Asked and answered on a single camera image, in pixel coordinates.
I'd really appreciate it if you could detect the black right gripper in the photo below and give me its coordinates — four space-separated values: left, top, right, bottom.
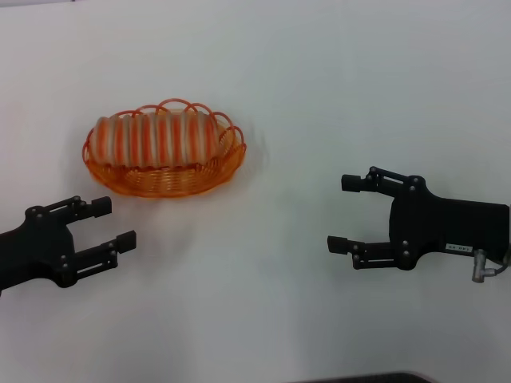
327 165 511 272

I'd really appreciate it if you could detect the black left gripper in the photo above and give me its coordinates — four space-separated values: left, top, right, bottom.
0 195 137 296

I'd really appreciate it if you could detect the orange wire basket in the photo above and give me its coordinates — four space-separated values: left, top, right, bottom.
82 97 248 199

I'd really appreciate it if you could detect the orange striped bread loaf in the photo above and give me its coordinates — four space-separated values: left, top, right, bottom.
88 110 221 168

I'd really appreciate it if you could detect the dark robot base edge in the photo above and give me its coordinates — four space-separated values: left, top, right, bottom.
295 370 436 383

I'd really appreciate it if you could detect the right arm cable with silver plug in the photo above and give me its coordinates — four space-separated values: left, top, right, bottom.
469 247 511 285

